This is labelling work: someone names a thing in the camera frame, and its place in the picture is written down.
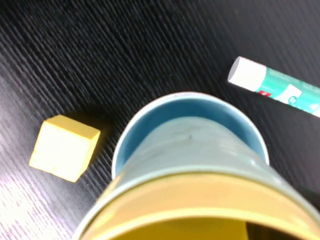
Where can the green white glue stick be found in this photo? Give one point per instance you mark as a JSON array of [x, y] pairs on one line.
[[277, 82]]

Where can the yellow plastic cup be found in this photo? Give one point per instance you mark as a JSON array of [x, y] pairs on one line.
[[187, 197]]

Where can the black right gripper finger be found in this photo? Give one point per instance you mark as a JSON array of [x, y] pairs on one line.
[[282, 231]]

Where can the blue plastic cup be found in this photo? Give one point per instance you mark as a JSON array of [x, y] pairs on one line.
[[155, 115]]

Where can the yellow foam block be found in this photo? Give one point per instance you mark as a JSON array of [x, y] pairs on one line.
[[62, 150]]

